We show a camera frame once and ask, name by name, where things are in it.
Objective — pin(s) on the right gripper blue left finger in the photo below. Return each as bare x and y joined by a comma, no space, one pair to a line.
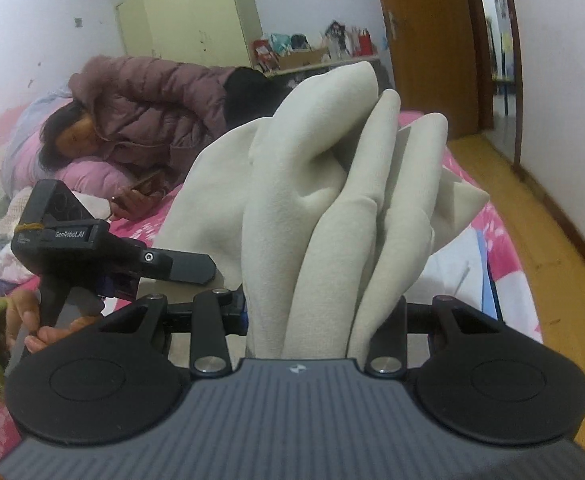
217,313

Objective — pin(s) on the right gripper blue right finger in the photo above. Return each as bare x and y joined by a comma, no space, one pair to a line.
387,356

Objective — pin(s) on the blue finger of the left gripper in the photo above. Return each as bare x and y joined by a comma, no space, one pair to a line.
177,267

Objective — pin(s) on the beige zip-up jacket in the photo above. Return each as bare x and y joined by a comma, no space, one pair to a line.
325,214

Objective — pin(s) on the operator left hand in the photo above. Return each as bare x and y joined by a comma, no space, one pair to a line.
23,310

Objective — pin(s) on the cream fleece garment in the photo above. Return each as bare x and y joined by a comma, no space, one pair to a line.
98,207

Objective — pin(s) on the pink checkered knit blanket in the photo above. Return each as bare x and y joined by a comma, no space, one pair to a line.
14,212

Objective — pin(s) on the white pale pink garment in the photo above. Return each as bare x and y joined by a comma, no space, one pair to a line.
11,269

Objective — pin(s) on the folded white towel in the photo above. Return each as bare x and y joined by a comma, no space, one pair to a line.
460,270

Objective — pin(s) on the person in mauve puffer coat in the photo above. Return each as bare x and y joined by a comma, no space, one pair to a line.
152,116

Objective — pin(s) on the cluttered side table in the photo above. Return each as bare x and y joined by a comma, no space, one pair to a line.
277,55

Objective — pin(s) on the yellow-green wardrobe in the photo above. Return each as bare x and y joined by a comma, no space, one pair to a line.
204,32

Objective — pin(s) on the brown wooden door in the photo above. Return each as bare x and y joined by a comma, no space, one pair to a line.
441,60

